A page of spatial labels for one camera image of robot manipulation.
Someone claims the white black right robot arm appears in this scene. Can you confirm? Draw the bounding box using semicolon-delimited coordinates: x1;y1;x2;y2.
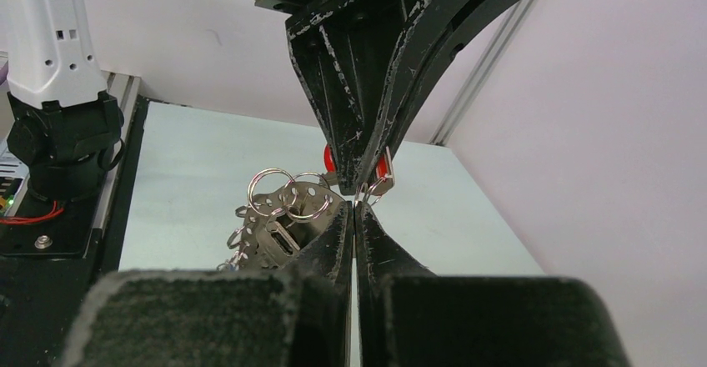
1;0;629;366

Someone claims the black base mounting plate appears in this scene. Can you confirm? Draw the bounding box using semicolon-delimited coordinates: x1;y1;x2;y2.
1;96;149;366

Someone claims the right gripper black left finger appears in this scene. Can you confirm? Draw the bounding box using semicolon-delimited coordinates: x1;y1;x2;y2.
58;202;354;366

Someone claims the red tagged key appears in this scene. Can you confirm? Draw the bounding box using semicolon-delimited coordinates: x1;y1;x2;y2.
320;145;395;204

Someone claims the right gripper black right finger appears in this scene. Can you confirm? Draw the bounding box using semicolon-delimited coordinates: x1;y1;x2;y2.
354;202;629;366

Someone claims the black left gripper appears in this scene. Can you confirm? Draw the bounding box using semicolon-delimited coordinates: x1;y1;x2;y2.
254;0;520;195

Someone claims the right aluminium frame post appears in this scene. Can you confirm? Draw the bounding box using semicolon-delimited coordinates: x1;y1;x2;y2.
414;0;537;146

